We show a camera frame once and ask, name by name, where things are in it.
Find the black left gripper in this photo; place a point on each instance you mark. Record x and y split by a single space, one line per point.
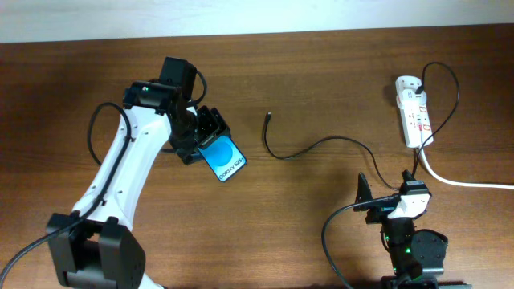
213 121

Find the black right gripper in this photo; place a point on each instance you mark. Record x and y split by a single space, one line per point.
379 212

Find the blue Galaxy smartphone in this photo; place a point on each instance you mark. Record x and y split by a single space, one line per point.
224 158

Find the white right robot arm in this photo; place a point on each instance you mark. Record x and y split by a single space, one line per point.
417 256

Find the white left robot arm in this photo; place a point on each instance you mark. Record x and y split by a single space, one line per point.
93 246

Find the white USB charger adapter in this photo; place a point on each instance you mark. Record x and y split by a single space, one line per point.
408 98

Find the white power strip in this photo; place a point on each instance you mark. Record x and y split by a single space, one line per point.
415 120

